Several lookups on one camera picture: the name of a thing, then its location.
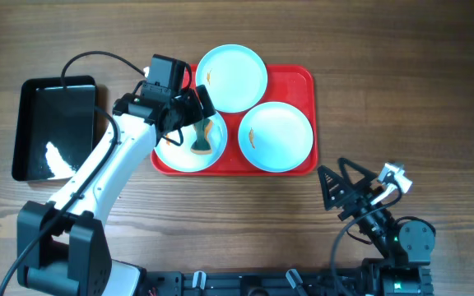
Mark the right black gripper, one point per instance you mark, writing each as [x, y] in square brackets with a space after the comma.
[348, 192]

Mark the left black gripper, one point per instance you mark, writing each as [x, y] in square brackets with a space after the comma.
[194, 112]

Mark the orange and green sponge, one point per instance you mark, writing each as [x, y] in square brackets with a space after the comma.
[202, 146]

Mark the light blue plate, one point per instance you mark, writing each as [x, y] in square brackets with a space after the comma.
[235, 77]
[181, 158]
[275, 137]

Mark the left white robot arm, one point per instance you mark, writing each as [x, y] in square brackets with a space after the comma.
[61, 244]

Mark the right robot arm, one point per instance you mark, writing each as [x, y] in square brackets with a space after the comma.
[405, 243]

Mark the red serving tray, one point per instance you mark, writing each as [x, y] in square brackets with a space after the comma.
[289, 84]

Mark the black water tray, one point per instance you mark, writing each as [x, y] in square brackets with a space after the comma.
[55, 128]

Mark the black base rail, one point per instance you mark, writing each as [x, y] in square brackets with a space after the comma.
[286, 283]

